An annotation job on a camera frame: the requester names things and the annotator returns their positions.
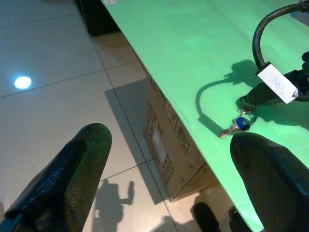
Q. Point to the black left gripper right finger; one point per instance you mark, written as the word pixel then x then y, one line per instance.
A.
pixel 277 188

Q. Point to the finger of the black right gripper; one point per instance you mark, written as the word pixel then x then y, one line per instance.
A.
pixel 262 95

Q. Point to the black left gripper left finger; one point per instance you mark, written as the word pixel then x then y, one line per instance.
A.
pixel 60 186

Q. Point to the blue head silver key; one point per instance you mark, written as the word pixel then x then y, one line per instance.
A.
pixel 241 123

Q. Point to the black robot foot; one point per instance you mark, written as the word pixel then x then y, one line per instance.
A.
pixel 237 222
pixel 205 220

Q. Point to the green board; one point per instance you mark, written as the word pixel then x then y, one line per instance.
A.
pixel 181 48

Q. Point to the printed brown cardboard box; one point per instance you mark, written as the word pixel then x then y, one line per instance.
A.
pixel 173 149

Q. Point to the black glass-top cabinet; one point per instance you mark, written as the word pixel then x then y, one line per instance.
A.
pixel 96 19

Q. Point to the red white label sticker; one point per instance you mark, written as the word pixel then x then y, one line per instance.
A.
pixel 109 2

